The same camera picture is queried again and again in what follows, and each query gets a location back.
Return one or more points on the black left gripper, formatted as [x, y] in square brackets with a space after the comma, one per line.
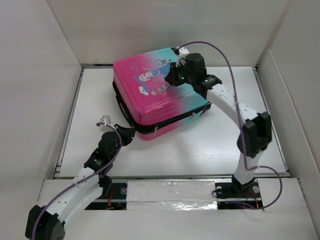
[125, 135]

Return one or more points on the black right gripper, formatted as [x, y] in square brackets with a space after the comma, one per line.
[173, 78]

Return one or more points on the pink and teal suitcase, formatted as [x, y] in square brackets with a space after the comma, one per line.
[151, 105]

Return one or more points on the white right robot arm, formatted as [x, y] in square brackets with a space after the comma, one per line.
[255, 128]

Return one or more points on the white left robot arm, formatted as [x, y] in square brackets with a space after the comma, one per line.
[51, 221]

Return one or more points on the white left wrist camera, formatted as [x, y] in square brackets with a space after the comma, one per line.
[105, 121]

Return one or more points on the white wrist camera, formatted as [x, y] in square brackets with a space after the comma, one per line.
[182, 53]
[105, 121]

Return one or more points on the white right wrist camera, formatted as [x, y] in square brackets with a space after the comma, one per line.
[182, 53]

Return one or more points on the metal base rail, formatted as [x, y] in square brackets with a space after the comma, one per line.
[170, 195]

